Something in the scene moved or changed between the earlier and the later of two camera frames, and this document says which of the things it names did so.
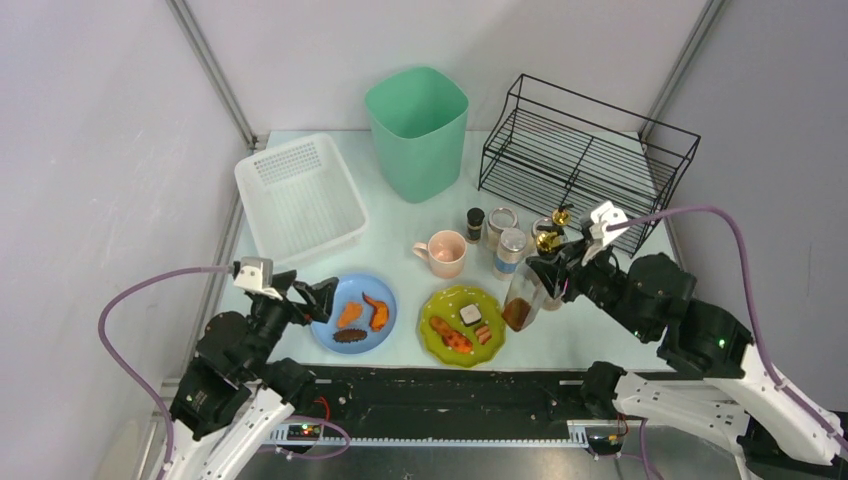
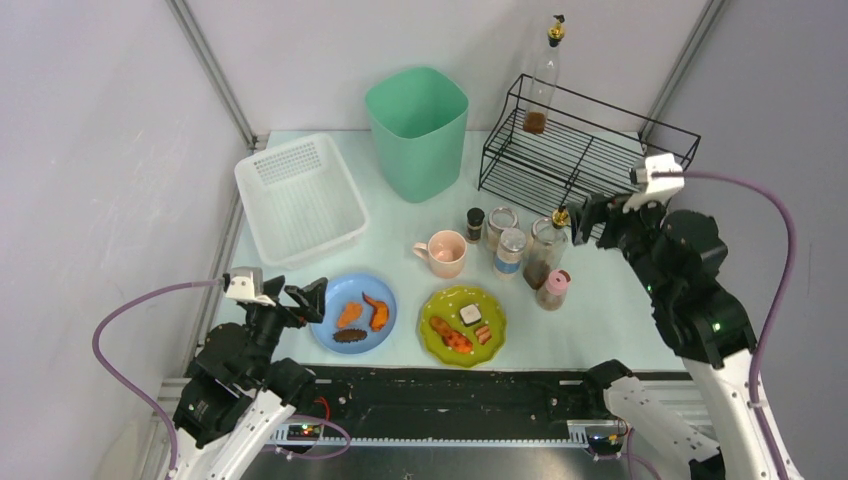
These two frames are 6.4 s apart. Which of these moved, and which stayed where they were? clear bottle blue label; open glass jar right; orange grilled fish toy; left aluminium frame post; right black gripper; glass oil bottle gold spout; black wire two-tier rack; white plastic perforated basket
Moved: glass oil bottle gold spout; right black gripper
Stayed: white plastic perforated basket; orange grilled fish toy; left aluminium frame post; clear bottle blue label; open glass jar right; black wire two-tier rack
